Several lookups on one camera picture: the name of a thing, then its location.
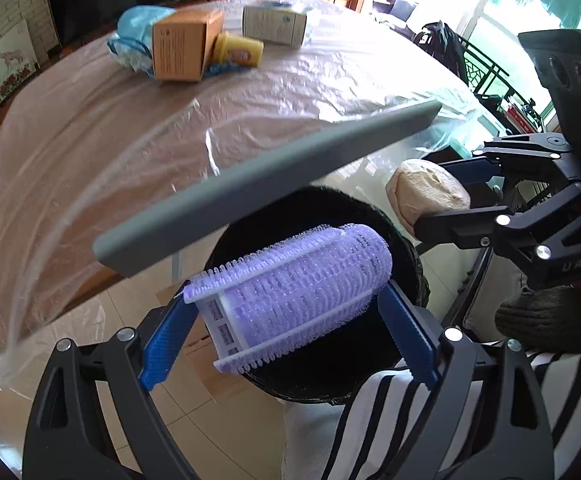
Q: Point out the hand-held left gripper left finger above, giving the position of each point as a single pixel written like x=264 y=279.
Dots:
x=165 y=340

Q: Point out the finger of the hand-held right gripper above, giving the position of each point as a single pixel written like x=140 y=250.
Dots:
x=470 y=170
x=450 y=230

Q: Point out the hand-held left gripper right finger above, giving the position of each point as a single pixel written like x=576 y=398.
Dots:
x=410 y=332

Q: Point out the beige round bun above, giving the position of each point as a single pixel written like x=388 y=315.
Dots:
x=425 y=195

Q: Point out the purple hair roller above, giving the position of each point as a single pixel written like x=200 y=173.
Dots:
x=295 y=290

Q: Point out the black trash bin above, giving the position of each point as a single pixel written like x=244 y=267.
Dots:
x=250 y=240

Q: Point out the yellow plastic cup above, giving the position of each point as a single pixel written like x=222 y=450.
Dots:
x=240 y=50

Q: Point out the person's right forearm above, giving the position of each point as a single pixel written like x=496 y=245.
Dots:
x=545 y=315

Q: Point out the flat brown cardboard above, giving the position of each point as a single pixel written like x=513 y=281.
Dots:
x=205 y=360

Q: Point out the striped black white clothing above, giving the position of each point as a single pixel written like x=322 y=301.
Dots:
x=385 y=420

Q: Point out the black bag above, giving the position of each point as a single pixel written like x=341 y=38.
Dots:
x=440 y=50

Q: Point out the clear plastic table cover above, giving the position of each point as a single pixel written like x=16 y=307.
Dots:
x=120 y=160

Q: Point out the white cardboard box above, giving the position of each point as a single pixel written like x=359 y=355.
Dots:
x=275 y=25

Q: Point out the orange cardboard box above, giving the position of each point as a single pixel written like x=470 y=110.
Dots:
x=180 y=50

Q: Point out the blue plastic bag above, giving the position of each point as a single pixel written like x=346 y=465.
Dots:
x=133 y=35

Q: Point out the framed animal painting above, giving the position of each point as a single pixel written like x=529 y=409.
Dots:
x=13 y=60

